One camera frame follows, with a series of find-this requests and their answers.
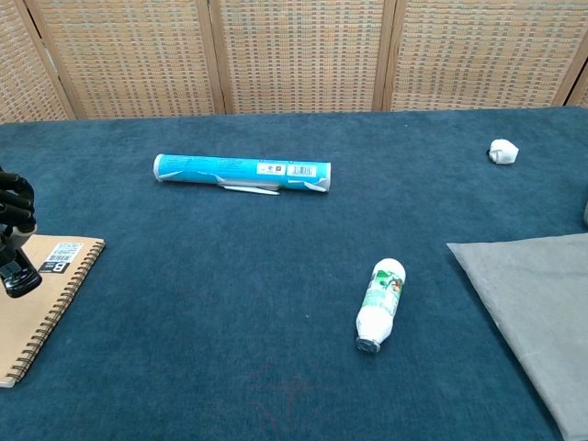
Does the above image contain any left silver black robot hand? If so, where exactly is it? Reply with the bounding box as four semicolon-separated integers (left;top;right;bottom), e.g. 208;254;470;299
0;165;38;268

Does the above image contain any black stapler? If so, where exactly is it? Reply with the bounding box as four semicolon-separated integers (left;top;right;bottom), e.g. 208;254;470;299
0;245;43;300

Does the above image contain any tan spiral notebook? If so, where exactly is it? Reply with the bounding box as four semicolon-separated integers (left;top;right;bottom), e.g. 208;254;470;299
0;233;107;389

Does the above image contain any blue cylindrical tube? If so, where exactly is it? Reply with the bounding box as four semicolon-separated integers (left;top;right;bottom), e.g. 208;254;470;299
152;153;334;197

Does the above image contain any blue carpet table cover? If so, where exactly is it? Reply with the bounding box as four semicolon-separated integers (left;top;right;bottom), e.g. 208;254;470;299
0;106;588;441

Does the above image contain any woven wooden folding screen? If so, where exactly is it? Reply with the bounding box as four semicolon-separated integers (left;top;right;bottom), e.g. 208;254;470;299
0;0;588;125

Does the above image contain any small white plastic bottle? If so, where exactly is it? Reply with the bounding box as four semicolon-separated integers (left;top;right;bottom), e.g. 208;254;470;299
354;256;408;355

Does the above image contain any crumpled white paper ball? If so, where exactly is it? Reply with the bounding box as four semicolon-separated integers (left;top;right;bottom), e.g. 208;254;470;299
485;138;521;166

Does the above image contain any grey cloth bag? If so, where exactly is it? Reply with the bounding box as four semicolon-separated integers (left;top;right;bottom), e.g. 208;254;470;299
446;232;588;441

